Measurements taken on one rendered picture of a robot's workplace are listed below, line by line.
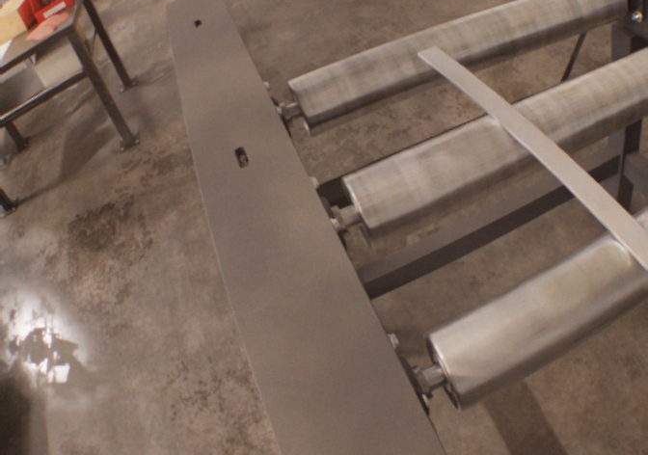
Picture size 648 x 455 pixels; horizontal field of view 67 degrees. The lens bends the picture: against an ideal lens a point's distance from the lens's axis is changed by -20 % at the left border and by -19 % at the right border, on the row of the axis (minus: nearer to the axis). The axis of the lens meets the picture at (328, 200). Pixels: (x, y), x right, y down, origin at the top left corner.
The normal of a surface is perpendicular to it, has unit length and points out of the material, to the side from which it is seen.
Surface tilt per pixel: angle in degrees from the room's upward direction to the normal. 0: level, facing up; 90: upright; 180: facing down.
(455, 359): 20
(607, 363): 0
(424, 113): 0
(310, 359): 0
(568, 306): 31
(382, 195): 37
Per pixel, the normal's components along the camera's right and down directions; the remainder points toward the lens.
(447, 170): 0.02, -0.08
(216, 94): -0.26, -0.67
